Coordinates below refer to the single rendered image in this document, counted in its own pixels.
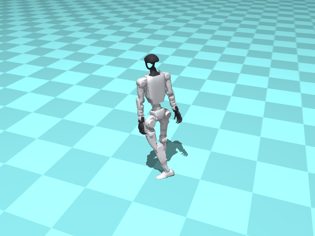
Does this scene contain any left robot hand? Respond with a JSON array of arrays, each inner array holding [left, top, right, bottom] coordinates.
[[138, 117, 147, 135]]

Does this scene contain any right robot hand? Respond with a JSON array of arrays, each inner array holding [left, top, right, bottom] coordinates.
[[173, 106, 182, 124]]

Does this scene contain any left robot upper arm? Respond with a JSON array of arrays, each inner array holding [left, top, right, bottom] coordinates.
[[136, 77, 147, 104]]

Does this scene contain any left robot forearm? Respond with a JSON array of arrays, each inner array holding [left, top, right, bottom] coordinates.
[[136, 98, 145, 121]]

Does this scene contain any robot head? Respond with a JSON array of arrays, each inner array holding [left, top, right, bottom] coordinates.
[[144, 54, 160, 77]]

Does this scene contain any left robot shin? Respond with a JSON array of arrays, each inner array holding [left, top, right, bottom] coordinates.
[[155, 145, 169, 173]]

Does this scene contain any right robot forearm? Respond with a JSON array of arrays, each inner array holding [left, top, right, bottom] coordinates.
[[168, 90, 177, 110]]

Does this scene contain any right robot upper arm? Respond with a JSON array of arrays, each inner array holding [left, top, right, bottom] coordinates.
[[163, 72, 173, 95]]

